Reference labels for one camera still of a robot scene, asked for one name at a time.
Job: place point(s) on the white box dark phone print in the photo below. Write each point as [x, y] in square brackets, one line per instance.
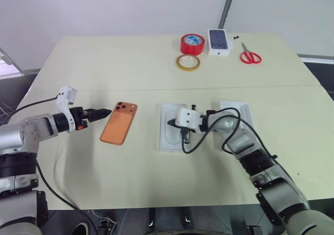
[219, 40]

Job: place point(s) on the white phone box base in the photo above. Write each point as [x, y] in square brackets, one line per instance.
[167, 141]

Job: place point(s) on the grey metal rack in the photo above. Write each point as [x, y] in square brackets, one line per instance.
[7, 58]

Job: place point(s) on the black clamp bracket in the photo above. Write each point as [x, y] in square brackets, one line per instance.
[254, 229]

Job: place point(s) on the yellow tape roll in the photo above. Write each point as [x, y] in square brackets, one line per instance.
[188, 68]

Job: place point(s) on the white phone box lid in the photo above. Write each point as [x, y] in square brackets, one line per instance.
[245, 112]

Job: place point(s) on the orange smartphone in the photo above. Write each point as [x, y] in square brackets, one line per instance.
[117, 125]

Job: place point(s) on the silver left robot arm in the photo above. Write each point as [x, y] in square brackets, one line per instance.
[31, 130]

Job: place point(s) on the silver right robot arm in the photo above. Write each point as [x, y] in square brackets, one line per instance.
[274, 182]

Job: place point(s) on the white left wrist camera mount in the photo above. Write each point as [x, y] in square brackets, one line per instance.
[65, 94]

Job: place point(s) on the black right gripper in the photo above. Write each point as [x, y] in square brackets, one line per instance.
[185, 135]

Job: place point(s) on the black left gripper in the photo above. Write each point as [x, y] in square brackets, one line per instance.
[79, 116]

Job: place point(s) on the red tape roll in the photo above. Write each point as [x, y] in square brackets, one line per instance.
[186, 48]

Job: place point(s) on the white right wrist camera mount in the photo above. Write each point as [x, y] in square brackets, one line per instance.
[188, 117]

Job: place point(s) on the grey metal pole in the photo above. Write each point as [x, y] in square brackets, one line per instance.
[227, 6]

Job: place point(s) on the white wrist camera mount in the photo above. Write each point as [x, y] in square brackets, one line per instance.
[65, 94]
[188, 117]

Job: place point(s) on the grey metal rail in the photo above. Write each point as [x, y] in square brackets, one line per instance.
[318, 59]

